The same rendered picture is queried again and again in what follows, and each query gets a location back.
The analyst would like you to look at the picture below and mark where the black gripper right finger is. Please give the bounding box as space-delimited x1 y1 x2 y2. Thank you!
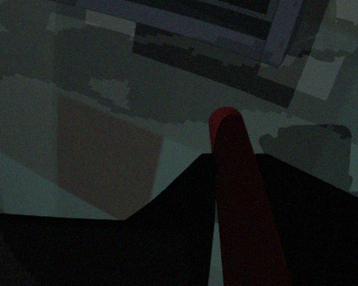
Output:
255 153 358 286

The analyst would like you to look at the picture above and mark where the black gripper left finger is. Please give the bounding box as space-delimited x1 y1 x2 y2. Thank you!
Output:
0 153 217 286

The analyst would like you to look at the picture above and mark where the dark red peg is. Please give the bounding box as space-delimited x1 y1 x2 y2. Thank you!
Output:
208 107 293 286

